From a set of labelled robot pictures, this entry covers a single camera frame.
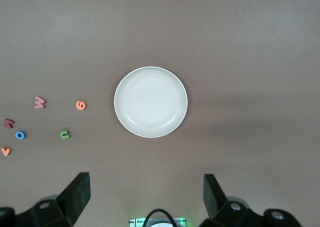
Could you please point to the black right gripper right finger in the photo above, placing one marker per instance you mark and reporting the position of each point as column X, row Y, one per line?
column 215, row 207

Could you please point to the green letter n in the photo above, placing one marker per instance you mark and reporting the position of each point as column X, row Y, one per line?
column 61, row 134

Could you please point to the orange letter G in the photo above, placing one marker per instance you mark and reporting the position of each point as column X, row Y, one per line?
column 77, row 105

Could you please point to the orange letter V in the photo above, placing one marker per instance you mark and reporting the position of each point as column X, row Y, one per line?
column 6, row 153

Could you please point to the light brown plate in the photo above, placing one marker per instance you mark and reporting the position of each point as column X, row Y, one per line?
column 150, row 102

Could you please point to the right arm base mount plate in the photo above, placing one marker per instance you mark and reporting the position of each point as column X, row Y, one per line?
column 181, row 222

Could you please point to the dark red foam letter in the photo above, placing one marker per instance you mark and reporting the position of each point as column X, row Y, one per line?
column 9, row 124

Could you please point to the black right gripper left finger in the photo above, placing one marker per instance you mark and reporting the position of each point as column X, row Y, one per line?
column 70, row 207

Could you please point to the pink letter W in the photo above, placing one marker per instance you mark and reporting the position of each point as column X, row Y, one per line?
column 39, row 105

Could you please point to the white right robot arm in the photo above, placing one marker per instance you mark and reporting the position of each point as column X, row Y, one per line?
column 160, row 225

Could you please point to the blue letter O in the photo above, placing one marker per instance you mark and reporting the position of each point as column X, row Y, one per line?
column 24, row 135

